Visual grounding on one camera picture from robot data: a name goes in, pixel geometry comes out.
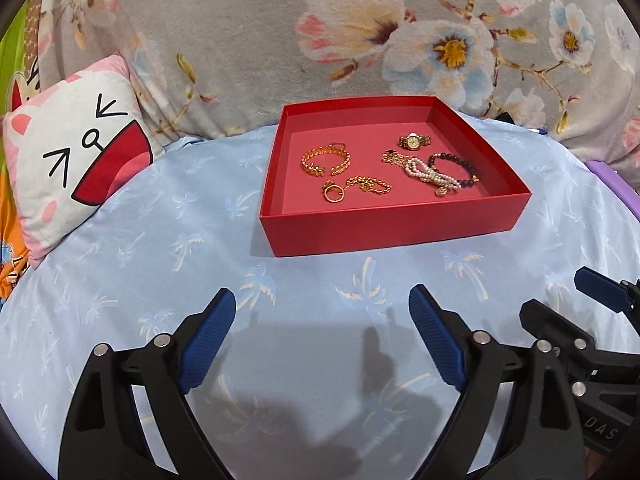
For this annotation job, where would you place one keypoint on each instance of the gold wristwatch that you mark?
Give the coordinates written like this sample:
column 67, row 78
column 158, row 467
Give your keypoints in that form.
column 413, row 142

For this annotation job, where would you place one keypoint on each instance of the red cardboard box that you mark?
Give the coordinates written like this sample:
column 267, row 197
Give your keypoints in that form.
column 390, row 200

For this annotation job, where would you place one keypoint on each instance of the green orange printed cloth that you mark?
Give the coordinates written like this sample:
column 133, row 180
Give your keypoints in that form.
column 12, row 85

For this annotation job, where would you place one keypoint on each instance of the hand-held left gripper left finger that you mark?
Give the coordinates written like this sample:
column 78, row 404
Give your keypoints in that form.
column 207, row 337

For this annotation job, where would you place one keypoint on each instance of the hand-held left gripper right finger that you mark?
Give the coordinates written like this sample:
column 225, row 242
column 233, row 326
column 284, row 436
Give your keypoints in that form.
column 437, row 335

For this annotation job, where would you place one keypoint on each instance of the blue palm print sheet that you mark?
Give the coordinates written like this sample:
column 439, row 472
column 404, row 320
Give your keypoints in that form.
column 150, row 270

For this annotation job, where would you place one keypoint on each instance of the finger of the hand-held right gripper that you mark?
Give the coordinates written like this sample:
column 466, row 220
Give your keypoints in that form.
column 545, row 317
column 597, row 285

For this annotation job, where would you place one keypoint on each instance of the white cartoon face pillow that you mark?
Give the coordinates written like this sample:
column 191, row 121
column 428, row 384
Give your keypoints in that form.
column 75, row 160

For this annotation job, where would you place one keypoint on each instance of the grey floral blanket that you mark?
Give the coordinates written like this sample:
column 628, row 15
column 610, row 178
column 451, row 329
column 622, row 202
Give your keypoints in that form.
column 250, row 35

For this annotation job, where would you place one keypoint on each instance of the purple mat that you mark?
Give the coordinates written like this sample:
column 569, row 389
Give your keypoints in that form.
column 617, row 180

